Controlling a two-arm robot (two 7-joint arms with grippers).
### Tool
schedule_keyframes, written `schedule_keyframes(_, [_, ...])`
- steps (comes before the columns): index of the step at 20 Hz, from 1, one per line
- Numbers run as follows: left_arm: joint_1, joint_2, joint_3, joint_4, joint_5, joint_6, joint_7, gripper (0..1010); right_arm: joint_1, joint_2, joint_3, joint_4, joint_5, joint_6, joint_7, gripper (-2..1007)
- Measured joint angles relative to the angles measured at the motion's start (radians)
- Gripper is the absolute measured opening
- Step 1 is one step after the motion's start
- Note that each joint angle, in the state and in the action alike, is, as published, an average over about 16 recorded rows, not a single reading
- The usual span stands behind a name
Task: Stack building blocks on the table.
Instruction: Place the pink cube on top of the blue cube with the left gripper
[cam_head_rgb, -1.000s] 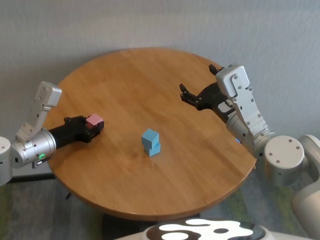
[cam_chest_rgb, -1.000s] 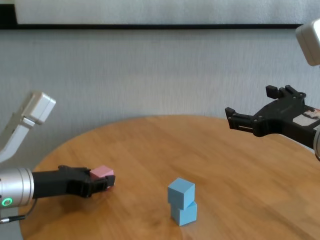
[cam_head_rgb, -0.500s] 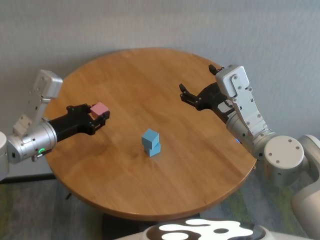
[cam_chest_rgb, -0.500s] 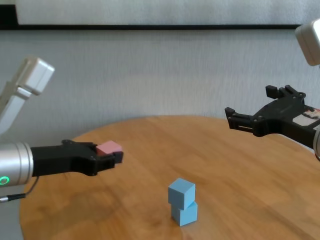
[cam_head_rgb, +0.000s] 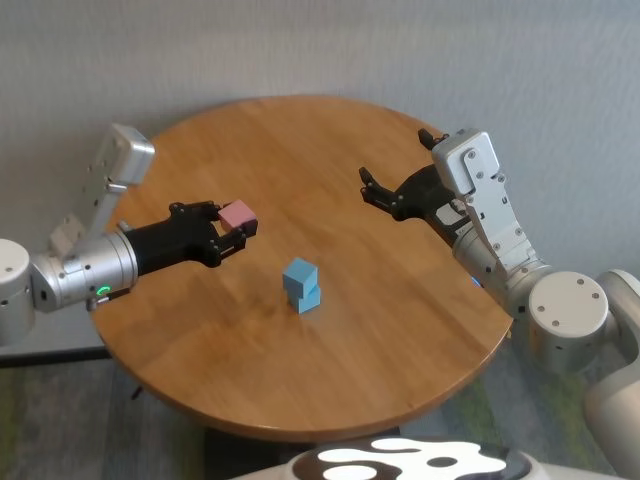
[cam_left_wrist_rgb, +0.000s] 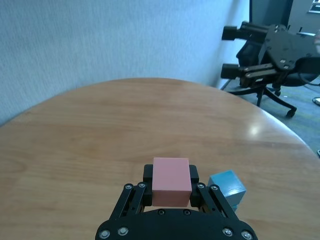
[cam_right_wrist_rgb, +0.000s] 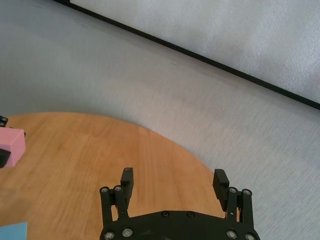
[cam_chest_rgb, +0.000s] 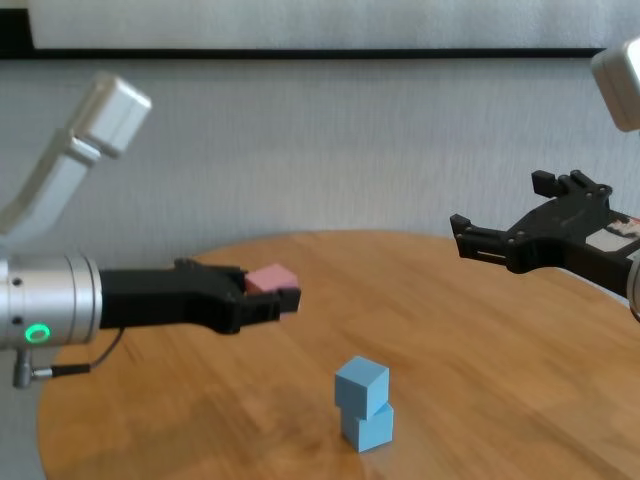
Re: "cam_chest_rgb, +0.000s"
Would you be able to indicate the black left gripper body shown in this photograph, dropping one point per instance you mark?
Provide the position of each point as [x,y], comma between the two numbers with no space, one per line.
[160,300]

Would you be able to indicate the blue cube block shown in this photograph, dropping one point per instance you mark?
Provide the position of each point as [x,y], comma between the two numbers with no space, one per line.
[360,385]
[372,432]

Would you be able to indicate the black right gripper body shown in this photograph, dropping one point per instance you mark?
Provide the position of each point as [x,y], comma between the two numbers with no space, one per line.
[560,235]

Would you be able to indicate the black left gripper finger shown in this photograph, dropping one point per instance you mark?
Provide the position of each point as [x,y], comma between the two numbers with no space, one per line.
[265,310]
[210,269]

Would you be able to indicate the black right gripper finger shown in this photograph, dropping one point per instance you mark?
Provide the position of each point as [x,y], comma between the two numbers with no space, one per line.
[482,245]
[575,187]

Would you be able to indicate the pink cube block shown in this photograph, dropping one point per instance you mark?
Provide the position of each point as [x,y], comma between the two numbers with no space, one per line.
[270,280]

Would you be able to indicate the black wall rail strip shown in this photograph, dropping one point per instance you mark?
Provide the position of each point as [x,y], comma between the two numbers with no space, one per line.
[300,54]

